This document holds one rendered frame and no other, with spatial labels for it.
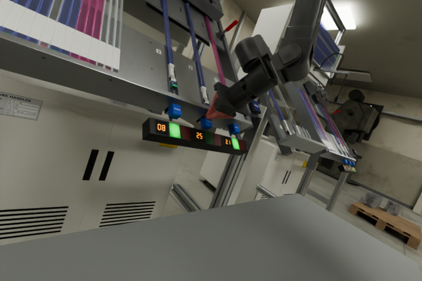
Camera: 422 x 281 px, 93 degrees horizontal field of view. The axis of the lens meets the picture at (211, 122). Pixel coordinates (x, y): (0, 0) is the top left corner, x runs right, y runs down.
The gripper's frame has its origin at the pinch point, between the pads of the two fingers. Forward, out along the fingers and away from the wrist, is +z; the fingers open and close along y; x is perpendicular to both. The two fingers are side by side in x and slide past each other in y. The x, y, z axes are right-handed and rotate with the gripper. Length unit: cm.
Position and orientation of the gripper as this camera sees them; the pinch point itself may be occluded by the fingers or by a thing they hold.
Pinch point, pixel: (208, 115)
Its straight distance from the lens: 54.0
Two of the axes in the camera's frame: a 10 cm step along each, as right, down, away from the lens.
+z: -6.7, 4.4, 5.9
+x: 1.5, 8.7, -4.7
